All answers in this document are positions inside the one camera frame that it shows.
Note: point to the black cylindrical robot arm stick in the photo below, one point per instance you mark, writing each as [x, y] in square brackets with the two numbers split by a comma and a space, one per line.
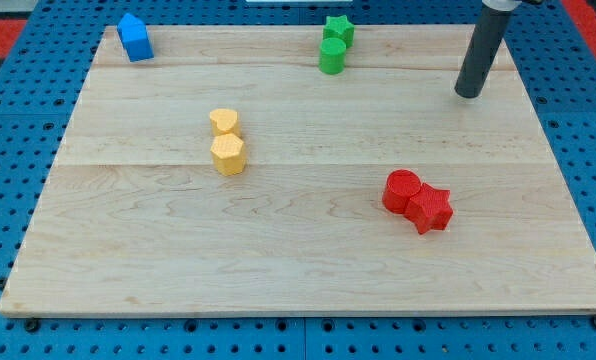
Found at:
[486, 39]

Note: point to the yellow hexagon block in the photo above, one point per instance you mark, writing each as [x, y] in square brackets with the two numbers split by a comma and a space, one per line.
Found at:
[229, 154]

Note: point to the yellow heart block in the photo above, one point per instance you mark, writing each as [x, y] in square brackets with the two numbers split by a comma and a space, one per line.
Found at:
[225, 121]

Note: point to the red cylinder block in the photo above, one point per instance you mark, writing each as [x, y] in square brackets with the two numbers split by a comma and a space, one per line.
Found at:
[400, 186]

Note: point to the green cylinder block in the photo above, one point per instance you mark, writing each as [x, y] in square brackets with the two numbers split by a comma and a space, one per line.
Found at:
[332, 53]

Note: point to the red star block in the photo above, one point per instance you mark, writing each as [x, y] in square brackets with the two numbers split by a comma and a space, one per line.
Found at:
[429, 209]

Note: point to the green star block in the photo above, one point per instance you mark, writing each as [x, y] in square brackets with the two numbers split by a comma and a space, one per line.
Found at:
[339, 27]

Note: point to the light wooden board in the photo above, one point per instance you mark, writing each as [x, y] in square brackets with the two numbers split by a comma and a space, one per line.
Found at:
[134, 220]

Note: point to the blue house-shaped block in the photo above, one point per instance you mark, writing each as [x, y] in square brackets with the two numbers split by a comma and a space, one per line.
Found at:
[134, 38]

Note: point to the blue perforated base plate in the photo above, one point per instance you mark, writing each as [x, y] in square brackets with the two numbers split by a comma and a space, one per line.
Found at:
[41, 79]

